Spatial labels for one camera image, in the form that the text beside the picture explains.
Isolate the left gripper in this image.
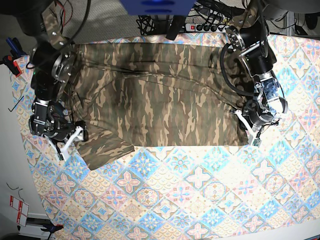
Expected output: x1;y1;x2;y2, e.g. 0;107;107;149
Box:
232;99;283;147

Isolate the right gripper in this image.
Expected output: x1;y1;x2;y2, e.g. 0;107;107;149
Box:
42;120;89;161

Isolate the camouflage T-shirt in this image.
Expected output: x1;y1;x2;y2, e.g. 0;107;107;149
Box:
67;42;248;170

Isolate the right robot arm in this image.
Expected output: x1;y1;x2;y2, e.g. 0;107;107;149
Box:
0;0;88;161

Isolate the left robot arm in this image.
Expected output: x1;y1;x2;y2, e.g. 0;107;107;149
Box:
219;0;288;147

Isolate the black hex key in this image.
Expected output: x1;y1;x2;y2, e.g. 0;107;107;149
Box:
8;95;24;113

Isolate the patterned tile tablecloth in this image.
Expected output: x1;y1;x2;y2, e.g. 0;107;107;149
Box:
10;35;320;240

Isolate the red black clamp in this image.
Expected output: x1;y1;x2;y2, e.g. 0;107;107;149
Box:
0;55;22;77

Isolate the red white label tag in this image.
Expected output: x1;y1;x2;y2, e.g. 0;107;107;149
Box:
9;195;29;227

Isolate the black orange bottom clamp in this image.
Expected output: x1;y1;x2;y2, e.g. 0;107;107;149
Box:
40;223;64;240

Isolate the white power strip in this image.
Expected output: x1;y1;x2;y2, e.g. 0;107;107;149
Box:
184;23;229;33

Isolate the blue clamp handle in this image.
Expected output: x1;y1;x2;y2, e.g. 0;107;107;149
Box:
6;37;26;58

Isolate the black coiled cable bundle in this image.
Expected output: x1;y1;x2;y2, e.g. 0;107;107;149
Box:
135;15;156;37

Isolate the black center bracket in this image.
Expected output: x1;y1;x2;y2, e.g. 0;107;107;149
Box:
165;15;186;41

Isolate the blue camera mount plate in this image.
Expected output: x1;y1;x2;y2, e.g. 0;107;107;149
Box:
120;0;196;16

